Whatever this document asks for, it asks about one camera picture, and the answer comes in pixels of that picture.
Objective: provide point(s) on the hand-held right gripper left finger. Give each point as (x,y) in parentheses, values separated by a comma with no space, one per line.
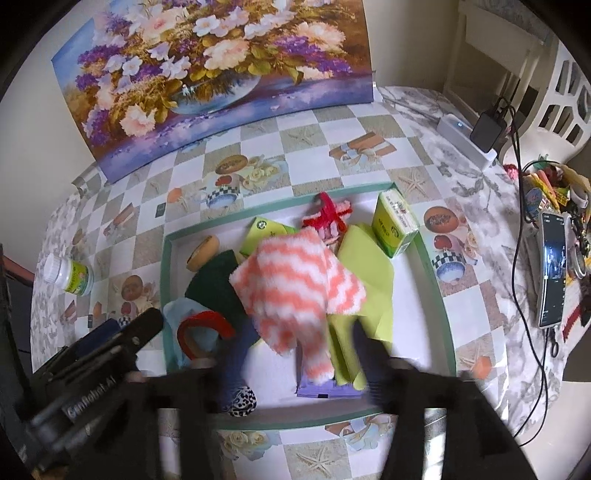
(235,369)

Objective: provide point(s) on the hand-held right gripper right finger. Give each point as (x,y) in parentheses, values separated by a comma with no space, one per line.
(371,369)

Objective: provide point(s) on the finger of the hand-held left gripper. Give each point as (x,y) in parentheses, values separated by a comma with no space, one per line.
(138,330)
(99,334)

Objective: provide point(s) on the leopard print scrunchie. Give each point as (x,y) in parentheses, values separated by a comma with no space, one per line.
(242,401)

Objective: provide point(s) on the light blue cloth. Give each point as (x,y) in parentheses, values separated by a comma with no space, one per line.
(173,314)

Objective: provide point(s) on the purple cloth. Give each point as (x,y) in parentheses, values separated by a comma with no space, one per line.
(318,390)

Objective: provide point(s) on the teal rimmed white tray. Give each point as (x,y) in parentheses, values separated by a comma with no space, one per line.
(415,295)

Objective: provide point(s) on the dark green yellow sponge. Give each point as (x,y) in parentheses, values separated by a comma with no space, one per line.
(214,281)

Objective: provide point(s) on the pink white striped fluffy cloth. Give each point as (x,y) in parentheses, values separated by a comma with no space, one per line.
(291,286)

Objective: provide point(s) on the tan round puff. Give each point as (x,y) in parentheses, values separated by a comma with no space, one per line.
(203,253)

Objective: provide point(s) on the lime green cloth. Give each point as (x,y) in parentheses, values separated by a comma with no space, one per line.
(364,258)

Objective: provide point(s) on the pale green tissue pack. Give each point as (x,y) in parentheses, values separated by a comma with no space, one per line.
(392,226)

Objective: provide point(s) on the red pink fluffy scrunchie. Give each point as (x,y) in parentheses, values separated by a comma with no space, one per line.
(328,214)

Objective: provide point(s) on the white bottle green label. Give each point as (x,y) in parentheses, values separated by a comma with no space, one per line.
(74,277)

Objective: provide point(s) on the dark furniture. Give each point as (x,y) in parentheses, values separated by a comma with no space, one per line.
(11,300)

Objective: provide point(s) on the red crochet trimmed mat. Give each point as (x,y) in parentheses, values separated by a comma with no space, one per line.
(572,318)

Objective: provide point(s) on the smartphone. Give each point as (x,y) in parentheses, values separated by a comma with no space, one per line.
(554,267)

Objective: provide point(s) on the white power strip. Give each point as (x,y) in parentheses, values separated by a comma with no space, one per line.
(455,127)

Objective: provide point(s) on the basket of small clutter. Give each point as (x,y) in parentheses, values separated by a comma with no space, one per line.
(554,184)

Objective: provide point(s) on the floral painting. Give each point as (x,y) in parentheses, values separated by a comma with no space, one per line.
(207,69)

